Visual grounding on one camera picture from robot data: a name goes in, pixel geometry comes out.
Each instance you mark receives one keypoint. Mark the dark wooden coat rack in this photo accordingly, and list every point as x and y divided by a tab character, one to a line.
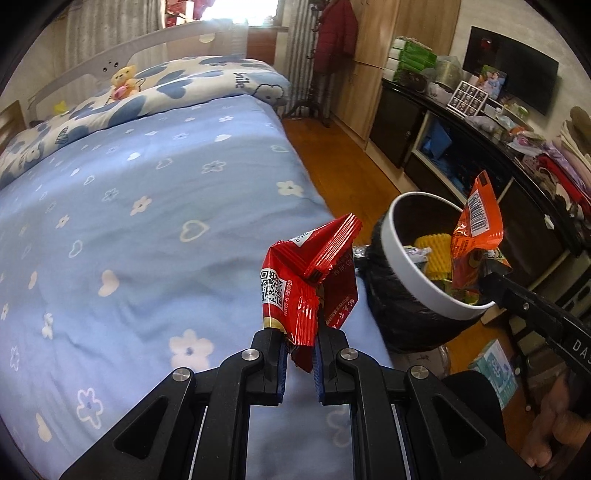
318	97

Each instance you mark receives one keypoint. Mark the yellow spiky ball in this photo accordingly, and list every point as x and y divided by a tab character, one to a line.
434	254

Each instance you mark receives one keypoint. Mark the orange snack wrapper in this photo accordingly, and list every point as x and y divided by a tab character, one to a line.
475	230

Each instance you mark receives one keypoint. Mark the red jacket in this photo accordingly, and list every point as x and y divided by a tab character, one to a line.
337	37

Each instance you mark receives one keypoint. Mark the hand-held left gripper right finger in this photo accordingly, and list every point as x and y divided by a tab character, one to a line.
318	374

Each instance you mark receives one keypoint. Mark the person's right hand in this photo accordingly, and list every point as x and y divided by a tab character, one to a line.
558	415

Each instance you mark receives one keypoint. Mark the clear plastic jar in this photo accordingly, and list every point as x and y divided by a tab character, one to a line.
449	74

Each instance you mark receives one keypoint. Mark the red snack wrapper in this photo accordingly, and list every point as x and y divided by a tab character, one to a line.
295	286

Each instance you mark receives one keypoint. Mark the blue heart print duvet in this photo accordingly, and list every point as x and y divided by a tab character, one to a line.
194	78

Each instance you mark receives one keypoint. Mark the teal white tissue pack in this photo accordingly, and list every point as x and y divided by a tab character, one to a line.
494	374

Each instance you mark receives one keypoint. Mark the white ceramic pot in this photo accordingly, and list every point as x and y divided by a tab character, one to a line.
438	91

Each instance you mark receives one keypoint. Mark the white round bin black liner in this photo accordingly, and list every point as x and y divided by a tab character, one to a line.
406	295

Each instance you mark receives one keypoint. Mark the framed photo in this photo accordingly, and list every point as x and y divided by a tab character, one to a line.
493	82

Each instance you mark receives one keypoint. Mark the grey patterned curtain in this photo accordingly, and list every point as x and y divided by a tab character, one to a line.
106	27
300	46

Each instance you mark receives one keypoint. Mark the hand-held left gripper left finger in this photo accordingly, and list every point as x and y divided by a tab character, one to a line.
281	369

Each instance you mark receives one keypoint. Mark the brown patterned pouch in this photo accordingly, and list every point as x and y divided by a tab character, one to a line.
413	82

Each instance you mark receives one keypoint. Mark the black flat television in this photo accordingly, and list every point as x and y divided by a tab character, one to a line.
521	60

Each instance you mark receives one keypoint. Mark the red gift boxes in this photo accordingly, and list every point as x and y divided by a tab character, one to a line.
178	11

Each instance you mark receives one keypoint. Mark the stack of green tissue packs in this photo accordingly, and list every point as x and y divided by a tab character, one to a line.
411	57

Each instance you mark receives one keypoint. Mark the yellow teddy bear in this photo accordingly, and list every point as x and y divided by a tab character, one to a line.
123	82

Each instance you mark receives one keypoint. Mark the black photo sheet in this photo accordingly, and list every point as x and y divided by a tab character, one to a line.
468	98

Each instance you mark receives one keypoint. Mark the pile of folded clothes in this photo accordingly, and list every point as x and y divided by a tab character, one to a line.
568	161

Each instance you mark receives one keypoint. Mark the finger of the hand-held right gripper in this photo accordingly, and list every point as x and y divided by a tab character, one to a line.
512	290

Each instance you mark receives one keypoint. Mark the wooden wardrobe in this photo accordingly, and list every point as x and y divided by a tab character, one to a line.
392	18

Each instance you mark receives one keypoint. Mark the grey bed guard rail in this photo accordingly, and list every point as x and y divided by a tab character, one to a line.
175	39

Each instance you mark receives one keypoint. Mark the wooden windowsill cabinet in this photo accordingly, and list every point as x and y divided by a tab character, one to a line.
268	44

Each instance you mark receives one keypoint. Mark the wooden headboard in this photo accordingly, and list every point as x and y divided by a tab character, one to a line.
11	122

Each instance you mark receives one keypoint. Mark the red lace curtain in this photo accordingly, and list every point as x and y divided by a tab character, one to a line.
205	7

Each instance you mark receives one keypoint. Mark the black glossy cabinet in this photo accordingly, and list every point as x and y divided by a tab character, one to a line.
392	124

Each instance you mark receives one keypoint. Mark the small yellow toy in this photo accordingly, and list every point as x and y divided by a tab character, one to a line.
61	107

